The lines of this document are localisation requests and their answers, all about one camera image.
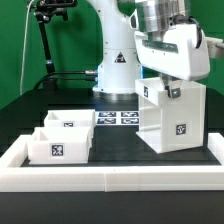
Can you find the black camera stand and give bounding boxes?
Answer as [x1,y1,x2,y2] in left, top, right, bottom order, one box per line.
[29,0,78,90]

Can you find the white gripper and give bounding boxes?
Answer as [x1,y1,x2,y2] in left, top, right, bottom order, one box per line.
[134,24,210,98]

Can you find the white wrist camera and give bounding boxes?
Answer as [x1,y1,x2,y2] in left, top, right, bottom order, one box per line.
[206,37,224,59]

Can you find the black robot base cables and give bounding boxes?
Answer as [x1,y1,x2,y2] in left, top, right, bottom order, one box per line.
[33,69,99,90]

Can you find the white fiducial marker plate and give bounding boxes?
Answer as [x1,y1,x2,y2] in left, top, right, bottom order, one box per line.
[95,111,139,126]

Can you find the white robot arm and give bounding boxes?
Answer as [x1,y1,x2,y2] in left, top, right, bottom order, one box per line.
[87,0,210,100]

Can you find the white hanging cable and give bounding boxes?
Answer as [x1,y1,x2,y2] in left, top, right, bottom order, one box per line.
[19,0,36,96]

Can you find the white drawer box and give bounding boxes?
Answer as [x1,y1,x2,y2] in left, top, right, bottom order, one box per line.
[28,127,92,165]
[44,109,95,128]

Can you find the white workspace border frame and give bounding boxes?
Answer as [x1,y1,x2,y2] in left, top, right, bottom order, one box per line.
[0,135,224,192]

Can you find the white drawer cabinet frame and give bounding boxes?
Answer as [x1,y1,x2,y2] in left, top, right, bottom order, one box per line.
[135,78,206,154]

